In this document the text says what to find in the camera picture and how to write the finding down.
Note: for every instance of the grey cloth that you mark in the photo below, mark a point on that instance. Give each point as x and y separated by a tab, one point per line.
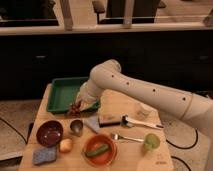
92	123

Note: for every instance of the small metal cup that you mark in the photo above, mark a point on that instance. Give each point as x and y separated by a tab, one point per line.
76	127

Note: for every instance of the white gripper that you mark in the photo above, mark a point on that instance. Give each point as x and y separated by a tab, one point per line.
89	93

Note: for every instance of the dark red grape bunch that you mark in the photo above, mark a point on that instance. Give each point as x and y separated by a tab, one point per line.
74	109

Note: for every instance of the clear plastic cup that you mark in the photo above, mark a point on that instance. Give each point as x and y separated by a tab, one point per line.
141	112

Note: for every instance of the green apple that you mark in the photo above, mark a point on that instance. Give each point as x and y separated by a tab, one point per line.
151	142

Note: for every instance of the blue grey sponge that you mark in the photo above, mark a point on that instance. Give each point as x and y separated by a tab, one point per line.
44	155

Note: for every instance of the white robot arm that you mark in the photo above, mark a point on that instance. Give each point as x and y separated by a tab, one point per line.
192	108

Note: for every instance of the green plastic tray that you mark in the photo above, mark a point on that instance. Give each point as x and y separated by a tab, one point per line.
63	93

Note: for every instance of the orange bowl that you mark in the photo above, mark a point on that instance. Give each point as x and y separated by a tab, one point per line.
104	159

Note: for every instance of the dark red bowl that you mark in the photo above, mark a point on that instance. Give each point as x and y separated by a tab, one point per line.
49	133

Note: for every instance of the yellow potato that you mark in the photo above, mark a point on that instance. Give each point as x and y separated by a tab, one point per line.
65	146

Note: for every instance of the silver fork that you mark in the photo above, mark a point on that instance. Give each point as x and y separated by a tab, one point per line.
119	137

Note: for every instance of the green cucumber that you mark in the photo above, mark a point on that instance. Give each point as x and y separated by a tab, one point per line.
100	150

